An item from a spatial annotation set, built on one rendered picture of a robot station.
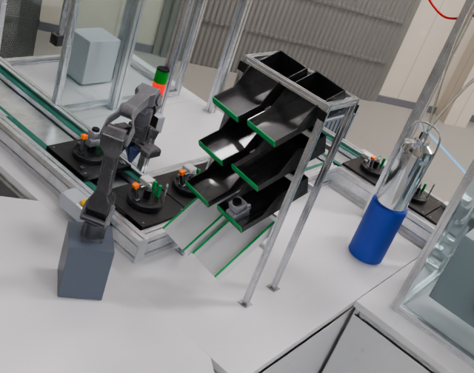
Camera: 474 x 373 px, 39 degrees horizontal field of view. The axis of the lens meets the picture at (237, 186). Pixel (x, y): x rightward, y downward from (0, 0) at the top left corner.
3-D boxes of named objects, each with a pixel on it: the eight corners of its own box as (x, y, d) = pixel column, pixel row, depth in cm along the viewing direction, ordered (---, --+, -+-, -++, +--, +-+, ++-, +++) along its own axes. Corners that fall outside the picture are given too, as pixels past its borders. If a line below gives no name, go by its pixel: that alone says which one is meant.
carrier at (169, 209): (141, 232, 237) (149, 203, 231) (98, 195, 248) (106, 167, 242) (187, 214, 256) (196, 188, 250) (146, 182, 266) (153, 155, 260)
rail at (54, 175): (133, 263, 235) (140, 240, 230) (-8, 138, 275) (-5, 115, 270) (144, 259, 239) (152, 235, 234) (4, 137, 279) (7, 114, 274)
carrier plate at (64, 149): (83, 181, 253) (84, 177, 252) (45, 149, 264) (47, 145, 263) (130, 169, 271) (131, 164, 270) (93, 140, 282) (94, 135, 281)
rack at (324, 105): (245, 308, 234) (329, 108, 195) (174, 249, 250) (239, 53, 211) (280, 289, 249) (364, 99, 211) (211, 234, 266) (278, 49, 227)
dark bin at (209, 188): (207, 207, 219) (206, 192, 214) (185, 186, 227) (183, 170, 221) (274, 169, 230) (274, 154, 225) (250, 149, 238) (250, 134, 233)
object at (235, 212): (233, 223, 215) (232, 209, 210) (226, 215, 217) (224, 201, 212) (254, 212, 218) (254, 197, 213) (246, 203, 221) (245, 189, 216)
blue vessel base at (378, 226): (371, 269, 280) (398, 217, 267) (341, 248, 287) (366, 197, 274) (387, 258, 292) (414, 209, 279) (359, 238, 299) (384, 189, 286)
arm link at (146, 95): (125, 148, 189) (134, 115, 185) (98, 138, 190) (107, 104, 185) (156, 118, 215) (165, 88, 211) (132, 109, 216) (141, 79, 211)
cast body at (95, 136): (89, 147, 260) (93, 132, 257) (82, 142, 262) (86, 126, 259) (106, 143, 267) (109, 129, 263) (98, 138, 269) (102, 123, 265)
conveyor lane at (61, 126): (137, 251, 242) (143, 229, 237) (5, 136, 280) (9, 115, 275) (189, 230, 264) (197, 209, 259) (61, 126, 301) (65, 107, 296)
